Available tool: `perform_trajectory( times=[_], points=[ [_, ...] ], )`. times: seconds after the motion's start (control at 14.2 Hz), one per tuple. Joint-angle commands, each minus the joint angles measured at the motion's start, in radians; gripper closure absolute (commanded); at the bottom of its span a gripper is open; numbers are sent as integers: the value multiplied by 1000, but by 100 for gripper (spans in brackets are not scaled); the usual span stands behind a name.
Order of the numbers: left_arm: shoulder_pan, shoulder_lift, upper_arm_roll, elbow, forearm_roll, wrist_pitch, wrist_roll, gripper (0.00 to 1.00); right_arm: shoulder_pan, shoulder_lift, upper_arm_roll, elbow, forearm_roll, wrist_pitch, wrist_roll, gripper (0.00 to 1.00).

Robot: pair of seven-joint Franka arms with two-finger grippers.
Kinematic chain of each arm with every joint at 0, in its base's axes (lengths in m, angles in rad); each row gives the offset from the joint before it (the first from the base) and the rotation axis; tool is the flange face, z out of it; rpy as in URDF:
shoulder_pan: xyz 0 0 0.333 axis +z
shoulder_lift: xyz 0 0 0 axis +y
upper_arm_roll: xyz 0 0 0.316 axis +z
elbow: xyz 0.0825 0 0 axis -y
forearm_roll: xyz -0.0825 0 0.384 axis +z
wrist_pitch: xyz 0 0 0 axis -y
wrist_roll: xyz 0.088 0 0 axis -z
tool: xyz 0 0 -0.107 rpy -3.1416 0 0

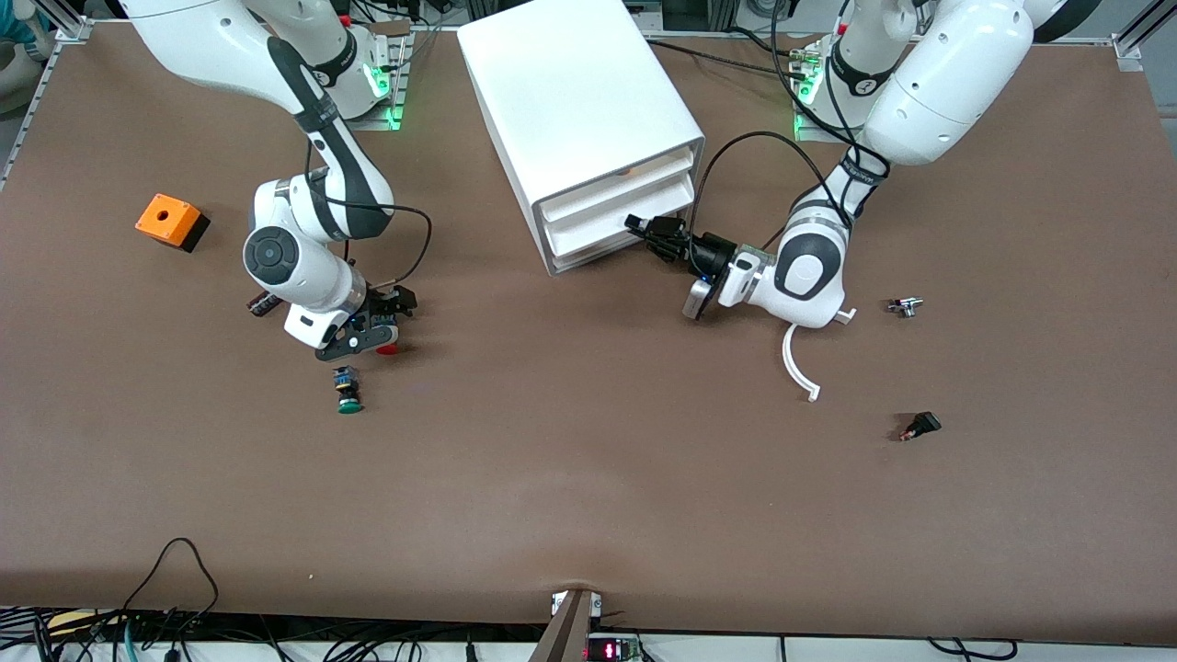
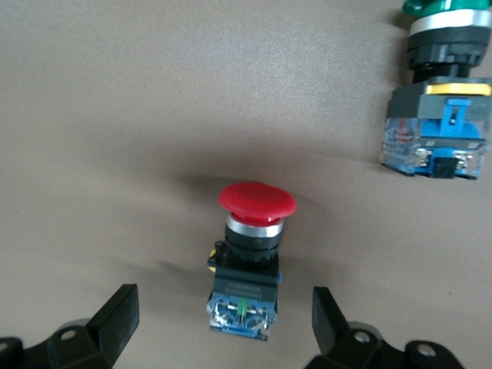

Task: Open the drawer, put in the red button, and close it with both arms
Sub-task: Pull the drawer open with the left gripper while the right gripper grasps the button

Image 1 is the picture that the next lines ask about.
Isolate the black looped cable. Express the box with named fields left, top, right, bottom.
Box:
left=118, top=538, right=220, bottom=662

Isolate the white drawer cabinet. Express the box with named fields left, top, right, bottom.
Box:
left=458, top=0, right=709, bottom=277

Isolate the aluminium frame rail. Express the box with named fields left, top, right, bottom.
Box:
left=1111, top=0, right=1177, bottom=73
left=0, top=18, right=93, bottom=191

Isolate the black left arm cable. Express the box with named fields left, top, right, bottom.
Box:
left=690, top=131, right=856, bottom=242

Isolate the device with red display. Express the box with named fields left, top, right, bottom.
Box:
left=586, top=634, right=642, bottom=662

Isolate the green push button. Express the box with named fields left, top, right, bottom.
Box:
left=331, top=365, right=365, bottom=416

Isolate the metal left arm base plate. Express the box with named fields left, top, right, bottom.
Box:
left=793, top=41, right=891, bottom=145

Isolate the white curved bracket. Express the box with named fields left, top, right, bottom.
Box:
left=782, top=308, right=858, bottom=403

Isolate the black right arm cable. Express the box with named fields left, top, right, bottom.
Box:
left=306, top=164, right=433, bottom=288

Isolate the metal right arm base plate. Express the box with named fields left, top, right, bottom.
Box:
left=345, top=28, right=412, bottom=131

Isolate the orange button box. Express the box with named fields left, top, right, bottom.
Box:
left=135, top=193, right=211, bottom=254

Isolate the thick black cable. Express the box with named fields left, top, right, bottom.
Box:
left=644, top=35, right=810, bottom=82

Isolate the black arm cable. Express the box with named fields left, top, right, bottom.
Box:
left=306, top=164, right=433, bottom=288
left=690, top=131, right=856, bottom=242

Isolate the white drawer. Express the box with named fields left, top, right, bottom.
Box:
left=539, top=147, right=697, bottom=224
left=550, top=241, right=645, bottom=275
left=543, top=175, right=697, bottom=258

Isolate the brown camera mount pole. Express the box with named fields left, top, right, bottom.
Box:
left=527, top=588, right=594, bottom=662

